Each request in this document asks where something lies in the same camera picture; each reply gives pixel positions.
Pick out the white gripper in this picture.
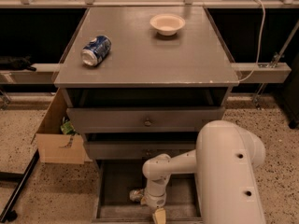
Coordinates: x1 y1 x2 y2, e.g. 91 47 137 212
140 192 166 224

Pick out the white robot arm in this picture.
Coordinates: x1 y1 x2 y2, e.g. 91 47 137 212
141 120 266 224

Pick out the grey bottom drawer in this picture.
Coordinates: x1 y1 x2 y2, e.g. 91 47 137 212
92 160 203 224

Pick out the grey drawer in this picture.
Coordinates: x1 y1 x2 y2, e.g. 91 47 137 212
84 141 195 160
67 106 225 133
92 160 203 224

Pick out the grey middle drawer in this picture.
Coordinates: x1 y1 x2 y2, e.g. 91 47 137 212
84 141 195 160

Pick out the grey top drawer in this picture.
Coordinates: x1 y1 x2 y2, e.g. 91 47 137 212
67 106 225 133

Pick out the grey drawer cabinet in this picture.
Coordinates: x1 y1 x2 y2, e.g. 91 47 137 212
53 6 240 170

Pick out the blue pepsi can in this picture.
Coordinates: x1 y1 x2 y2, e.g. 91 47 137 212
81 35 112 66

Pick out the cardboard box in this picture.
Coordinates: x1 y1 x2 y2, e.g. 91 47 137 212
36 90 86 164

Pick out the green snack bag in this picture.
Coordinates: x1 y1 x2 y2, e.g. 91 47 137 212
60 118 76 134

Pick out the black cart at right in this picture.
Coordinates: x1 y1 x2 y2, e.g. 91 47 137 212
277 52 299 129

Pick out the white paper bowl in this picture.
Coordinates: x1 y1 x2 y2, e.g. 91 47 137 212
149 14 185 36

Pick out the black object on ledge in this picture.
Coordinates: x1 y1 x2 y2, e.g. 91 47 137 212
0 56 36 72

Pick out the black floor rail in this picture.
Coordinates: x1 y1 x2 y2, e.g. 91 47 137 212
0 151 39 223

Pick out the white cable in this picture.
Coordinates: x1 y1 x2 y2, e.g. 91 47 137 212
236 0 266 83

